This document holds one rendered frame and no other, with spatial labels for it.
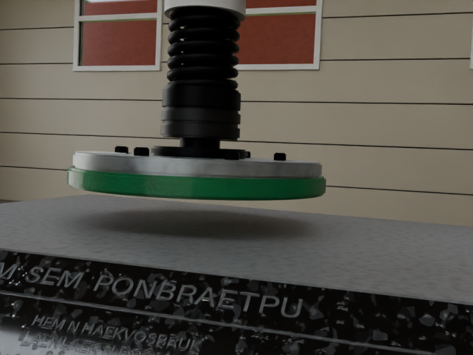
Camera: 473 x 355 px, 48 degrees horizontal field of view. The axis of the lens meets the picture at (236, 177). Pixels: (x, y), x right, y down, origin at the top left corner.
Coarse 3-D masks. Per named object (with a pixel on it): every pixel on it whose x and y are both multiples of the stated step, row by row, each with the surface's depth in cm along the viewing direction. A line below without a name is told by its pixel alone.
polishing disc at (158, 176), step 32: (96, 160) 39; (128, 160) 37; (160, 160) 36; (192, 160) 36; (224, 160) 37; (256, 160) 42; (288, 160) 49; (128, 192) 37; (160, 192) 36; (192, 192) 36; (224, 192) 36; (256, 192) 37; (288, 192) 38; (320, 192) 42
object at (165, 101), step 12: (192, 12) 45; (204, 12) 44; (204, 24) 44; (216, 24) 45; (168, 96) 44; (180, 96) 43; (192, 96) 43; (204, 96) 43; (216, 96) 43; (228, 96) 44; (240, 96) 46; (216, 108) 44; (228, 108) 44; (180, 144) 46; (192, 144) 45; (204, 144) 45; (216, 144) 46
